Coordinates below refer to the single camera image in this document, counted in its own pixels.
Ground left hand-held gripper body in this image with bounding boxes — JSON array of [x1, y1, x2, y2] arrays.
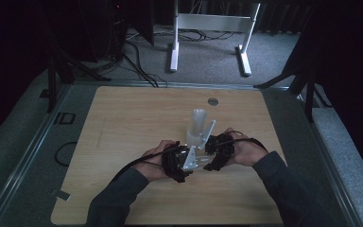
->
[[161, 141, 210, 182]]

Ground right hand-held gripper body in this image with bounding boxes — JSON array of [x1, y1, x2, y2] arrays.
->
[[198, 119, 236, 165]]

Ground person's left hand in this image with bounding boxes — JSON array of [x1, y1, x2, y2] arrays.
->
[[141, 139, 180, 183]]

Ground person's right hand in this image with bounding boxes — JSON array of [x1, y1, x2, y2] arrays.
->
[[224, 127, 269, 167]]

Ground black metal stand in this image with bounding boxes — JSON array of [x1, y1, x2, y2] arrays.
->
[[252, 53, 333, 124], [44, 29, 112, 114]]

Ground grey tape piece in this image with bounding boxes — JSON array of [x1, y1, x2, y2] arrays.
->
[[51, 188, 72, 202]]

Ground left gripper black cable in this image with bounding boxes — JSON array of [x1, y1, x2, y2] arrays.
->
[[111, 147, 182, 183]]

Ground black floor cable bundle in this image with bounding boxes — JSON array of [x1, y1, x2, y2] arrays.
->
[[122, 40, 168, 89]]

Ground cables under white frame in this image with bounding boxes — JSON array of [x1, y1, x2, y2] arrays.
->
[[177, 27, 238, 43]]

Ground black looped floor cable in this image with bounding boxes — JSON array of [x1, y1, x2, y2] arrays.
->
[[54, 141, 78, 167]]

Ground white desk frame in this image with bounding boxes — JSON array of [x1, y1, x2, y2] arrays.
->
[[168, 0, 262, 78]]

